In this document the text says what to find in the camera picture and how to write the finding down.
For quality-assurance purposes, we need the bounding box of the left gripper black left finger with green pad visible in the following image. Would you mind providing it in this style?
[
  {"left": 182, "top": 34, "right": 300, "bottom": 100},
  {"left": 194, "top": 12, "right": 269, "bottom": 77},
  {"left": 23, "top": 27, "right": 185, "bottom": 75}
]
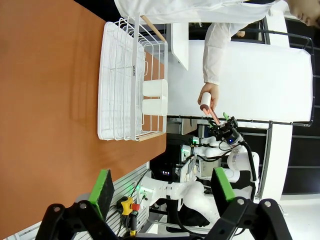
[{"left": 34, "top": 168, "right": 118, "bottom": 240}]

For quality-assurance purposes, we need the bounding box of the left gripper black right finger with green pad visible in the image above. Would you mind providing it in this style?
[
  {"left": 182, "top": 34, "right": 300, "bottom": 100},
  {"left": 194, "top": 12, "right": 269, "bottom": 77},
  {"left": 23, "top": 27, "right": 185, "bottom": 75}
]
[{"left": 206, "top": 166, "right": 294, "bottom": 240}]

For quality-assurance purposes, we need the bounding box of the black enabling switch handle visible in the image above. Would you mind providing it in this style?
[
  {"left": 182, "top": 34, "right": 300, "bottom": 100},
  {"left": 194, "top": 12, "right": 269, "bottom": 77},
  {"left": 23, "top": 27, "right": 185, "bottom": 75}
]
[{"left": 127, "top": 210, "right": 139, "bottom": 237}]

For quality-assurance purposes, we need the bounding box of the yellow red emergency stop button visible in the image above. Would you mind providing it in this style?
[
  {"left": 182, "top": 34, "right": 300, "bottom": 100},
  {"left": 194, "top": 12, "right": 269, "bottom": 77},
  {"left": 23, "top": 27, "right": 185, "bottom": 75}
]
[{"left": 116, "top": 196, "right": 141, "bottom": 216}]

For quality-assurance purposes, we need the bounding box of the person's right hand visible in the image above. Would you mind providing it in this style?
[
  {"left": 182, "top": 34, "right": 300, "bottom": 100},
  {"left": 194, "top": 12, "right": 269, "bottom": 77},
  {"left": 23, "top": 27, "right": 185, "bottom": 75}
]
[{"left": 197, "top": 82, "right": 221, "bottom": 111}]

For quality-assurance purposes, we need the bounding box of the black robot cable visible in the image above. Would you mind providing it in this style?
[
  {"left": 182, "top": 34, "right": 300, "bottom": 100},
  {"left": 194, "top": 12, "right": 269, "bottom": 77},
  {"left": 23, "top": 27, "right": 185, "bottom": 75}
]
[{"left": 238, "top": 140, "right": 259, "bottom": 183}]

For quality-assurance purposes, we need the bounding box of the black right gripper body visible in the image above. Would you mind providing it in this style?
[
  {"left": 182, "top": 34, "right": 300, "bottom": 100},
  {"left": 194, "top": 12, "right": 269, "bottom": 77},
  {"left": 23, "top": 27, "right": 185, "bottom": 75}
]
[{"left": 217, "top": 123, "right": 245, "bottom": 146}]

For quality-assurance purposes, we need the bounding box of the small display screen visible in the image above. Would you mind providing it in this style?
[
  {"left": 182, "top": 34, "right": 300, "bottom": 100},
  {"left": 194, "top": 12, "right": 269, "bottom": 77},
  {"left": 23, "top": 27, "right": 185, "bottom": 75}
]
[{"left": 198, "top": 159, "right": 223, "bottom": 180}]

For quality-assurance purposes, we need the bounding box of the white panel board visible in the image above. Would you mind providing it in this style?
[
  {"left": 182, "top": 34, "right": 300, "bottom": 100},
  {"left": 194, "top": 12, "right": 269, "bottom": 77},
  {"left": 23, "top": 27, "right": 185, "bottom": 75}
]
[{"left": 170, "top": 21, "right": 190, "bottom": 71}]

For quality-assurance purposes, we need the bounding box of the grey slotted aluminium panel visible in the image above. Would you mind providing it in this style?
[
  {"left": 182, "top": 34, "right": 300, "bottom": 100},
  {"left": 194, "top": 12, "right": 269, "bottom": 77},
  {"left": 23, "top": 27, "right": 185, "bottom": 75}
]
[{"left": 9, "top": 161, "right": 151, "bottom": 240}]

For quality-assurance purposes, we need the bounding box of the white wire dish rack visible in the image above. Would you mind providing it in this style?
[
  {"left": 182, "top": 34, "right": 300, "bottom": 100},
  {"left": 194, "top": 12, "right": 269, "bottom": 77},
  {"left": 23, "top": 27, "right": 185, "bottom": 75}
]
[{"left": 106, "top": 11, "right": 169, "bottom": 142}]

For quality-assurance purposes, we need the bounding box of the white cup lower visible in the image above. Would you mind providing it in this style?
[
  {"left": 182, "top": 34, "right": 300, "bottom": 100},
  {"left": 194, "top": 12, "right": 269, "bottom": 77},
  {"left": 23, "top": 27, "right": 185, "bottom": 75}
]
[{"left": 141, "top": 78, "right": 169, "bottom": 116}]

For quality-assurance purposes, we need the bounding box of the white lint roller pink handle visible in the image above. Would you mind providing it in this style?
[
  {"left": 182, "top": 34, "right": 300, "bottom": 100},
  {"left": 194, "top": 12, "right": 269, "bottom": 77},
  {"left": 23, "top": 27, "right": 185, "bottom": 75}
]
[{"left": 199, "top": 92, "right": 222, "bottom": 126}]

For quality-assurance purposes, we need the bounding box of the person's head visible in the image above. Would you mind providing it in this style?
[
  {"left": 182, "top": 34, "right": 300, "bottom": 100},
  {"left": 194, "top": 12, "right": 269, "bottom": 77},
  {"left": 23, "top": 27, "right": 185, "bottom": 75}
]
[{"left": 287, "top": 0, "right": 320, "bottom": 27}]

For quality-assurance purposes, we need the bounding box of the person's right forearm white sleeve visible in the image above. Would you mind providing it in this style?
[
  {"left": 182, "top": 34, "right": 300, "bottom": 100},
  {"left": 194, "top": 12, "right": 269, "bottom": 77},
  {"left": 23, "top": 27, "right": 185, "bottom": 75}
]
[{"left": 202, "top": 22, "right": 248, "bottom": 86}]

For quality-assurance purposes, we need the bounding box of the white partition screen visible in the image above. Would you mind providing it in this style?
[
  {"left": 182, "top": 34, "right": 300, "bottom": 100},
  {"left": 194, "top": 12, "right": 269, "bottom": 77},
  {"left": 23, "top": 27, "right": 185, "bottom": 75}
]
[{"left": 166, "top": 39, "right": 313, "bottom": 124}]

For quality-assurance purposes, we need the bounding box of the finger of the right gripper with green tip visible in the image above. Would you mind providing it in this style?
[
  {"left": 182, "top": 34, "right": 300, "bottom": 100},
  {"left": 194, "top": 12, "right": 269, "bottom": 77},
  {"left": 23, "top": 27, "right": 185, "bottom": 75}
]
[
  {"left": 222, "top": 112, "right": 239, "bottom": 129},
  {"left": 207, "top": 119, "right": 226, "bottom": 137}
]

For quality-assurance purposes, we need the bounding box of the person's torso white coat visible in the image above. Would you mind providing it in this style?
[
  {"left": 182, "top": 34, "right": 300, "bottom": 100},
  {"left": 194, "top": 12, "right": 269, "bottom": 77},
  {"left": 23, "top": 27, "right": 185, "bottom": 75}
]
[{"left": 113, "top": 0, "right": 292, "bottom": 26}]

